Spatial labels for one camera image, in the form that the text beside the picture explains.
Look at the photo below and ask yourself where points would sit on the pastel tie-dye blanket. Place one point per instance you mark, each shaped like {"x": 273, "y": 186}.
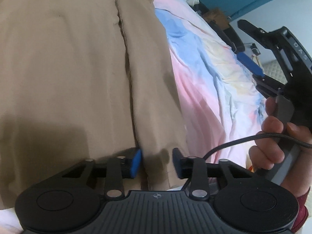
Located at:
{"x": 207, "y": 78}

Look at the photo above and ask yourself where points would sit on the person's right hand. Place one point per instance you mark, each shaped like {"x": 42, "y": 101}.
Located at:
{"x": 270, "y": 129}

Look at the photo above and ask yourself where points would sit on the black sofa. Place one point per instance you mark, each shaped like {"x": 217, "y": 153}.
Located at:
{"x": 234, "y": 39}

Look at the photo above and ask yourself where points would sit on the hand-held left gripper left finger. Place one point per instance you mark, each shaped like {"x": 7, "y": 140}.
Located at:
{"x": 136, "y": 163}

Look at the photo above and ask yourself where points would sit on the brown paper bag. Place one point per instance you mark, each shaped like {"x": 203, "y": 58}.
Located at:
{"x": 215, "y": 17}

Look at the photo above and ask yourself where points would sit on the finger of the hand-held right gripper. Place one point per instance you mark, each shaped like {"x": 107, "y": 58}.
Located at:
{"x": 258, "y": 33}
{"x": 251, "y": 64}

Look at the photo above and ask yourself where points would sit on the wall socket with charger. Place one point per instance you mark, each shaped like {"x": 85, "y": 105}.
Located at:
{"x": 254, "y": 48}

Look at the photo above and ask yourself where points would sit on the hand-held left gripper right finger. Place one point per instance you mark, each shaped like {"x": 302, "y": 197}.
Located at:
{"x": 177, "y": 162}

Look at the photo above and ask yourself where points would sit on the tan hoodie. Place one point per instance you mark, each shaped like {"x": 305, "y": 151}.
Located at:
{"x": 61, "y": 65}

